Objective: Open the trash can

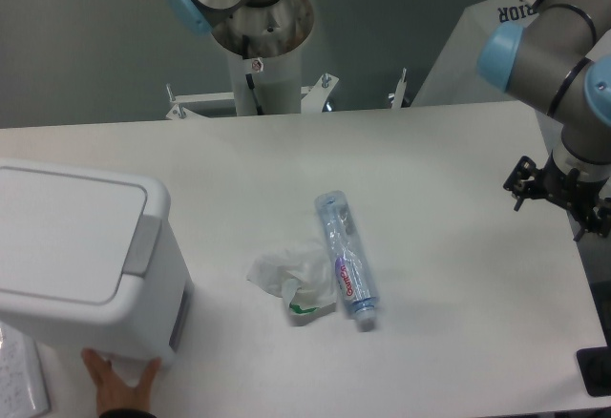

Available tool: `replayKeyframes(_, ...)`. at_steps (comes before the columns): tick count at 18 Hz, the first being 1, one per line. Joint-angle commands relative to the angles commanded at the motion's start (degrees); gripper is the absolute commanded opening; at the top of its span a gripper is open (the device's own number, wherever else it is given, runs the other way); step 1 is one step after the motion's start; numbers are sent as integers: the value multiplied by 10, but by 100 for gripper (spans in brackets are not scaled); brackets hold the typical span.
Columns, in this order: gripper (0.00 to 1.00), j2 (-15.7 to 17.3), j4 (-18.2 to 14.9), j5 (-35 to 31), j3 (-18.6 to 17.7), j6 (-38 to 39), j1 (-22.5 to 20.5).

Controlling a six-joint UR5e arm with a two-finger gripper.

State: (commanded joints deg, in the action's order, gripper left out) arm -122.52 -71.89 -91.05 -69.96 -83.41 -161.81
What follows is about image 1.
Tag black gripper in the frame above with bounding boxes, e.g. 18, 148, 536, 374
503, 156, 610, 241

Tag white plastic trash can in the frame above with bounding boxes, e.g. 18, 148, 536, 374
1, 158, 194, 365

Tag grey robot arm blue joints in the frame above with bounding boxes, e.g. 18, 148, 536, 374
476, 0, 610, 183

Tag bare human hand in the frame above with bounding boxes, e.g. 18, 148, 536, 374
81, 348, 161, 417

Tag white cabinet with lettering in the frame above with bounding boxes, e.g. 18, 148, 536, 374
412, 0, 537, 107

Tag black device at edge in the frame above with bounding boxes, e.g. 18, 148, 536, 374
576, 346, 610, 397

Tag crushed clear plastic bottle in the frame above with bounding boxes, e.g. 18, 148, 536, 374
315, 191, 379, 332

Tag crumpled white paper tissue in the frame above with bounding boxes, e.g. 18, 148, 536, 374
246, 239, 337, 318

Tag white metal frame bracket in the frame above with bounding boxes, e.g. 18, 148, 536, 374
164, 67, 411, 121

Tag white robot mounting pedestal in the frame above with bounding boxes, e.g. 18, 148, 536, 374
212, 0, 314, 92

